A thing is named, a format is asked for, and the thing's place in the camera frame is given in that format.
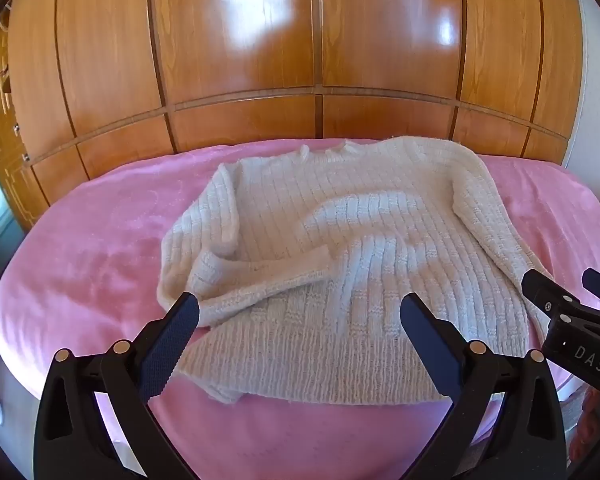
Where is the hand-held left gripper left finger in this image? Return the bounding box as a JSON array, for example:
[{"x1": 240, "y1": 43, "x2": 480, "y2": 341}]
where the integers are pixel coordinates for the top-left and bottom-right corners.
[{"x1": 32, "y1": 291, "x2": 201, "y2": 480}]

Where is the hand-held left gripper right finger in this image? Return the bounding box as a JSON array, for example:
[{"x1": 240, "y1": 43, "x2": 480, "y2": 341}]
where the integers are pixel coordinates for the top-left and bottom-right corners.
[{"x1": 399, "y1": 293, "x2": 567, "y2": 480}]

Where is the white knit sweater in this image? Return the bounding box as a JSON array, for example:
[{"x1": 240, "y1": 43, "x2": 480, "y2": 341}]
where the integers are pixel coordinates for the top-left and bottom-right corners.
[{"x1": 157, "y1": 135, "x2": 556, "y2": 406}]

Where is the pink patterned cloth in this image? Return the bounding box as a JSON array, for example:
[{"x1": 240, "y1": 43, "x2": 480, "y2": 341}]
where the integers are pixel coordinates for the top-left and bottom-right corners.
[{"x1": 562, "y1": 382, "x2": 600, "y2": 468}]

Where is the pink blanket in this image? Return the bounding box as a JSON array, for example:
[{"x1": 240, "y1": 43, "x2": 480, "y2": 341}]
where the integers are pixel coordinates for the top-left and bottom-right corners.
[{"x1": 0, "y1": 137, "x2": 600, "y2": 480}]

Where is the patterned wooden door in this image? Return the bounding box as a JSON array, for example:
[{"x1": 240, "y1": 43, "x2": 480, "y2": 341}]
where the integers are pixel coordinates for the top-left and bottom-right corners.
[{"x1": 0, "y1": 20, "x2": 48, "y2": 233}]

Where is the wooden wardrobe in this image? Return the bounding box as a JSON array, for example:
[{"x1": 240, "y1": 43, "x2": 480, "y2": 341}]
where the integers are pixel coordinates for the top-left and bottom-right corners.
[{"x1": 7, "y1": 0, "x2": 581, "y2": 201}]

